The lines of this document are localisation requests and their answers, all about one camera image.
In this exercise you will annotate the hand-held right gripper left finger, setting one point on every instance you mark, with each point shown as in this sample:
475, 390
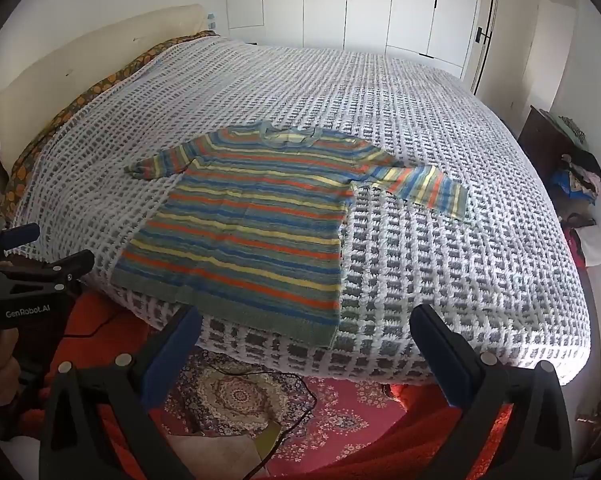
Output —
163, 355

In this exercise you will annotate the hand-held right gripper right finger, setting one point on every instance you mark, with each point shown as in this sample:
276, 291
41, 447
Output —
443, 355

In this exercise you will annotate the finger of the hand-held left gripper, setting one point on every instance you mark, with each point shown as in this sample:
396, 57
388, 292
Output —
18, 236
55, 267

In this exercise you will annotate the striped knit sweater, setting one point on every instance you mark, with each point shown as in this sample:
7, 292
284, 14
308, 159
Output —
240, 240

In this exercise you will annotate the pile of clothes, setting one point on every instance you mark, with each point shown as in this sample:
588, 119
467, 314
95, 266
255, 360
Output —
578, 175

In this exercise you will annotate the red shaggy carpet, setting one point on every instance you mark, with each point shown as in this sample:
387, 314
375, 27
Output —
100, 310

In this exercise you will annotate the yellow paper sheet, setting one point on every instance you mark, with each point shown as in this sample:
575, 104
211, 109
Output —
266, 442

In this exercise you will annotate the orange patterned bedsheet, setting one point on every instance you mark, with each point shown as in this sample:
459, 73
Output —
80, 100

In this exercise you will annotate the cream padded headboard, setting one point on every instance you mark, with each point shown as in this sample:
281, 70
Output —
55, 70

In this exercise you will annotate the white grey checked blanket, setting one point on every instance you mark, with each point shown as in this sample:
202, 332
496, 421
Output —
430, 160

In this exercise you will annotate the dark wooden nightstand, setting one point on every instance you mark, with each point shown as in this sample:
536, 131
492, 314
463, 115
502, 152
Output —
540, 140

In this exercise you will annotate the white door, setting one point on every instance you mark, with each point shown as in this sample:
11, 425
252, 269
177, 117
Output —
545, 60

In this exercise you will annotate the white wardrobe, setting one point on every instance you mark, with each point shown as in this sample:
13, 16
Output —
370, 5

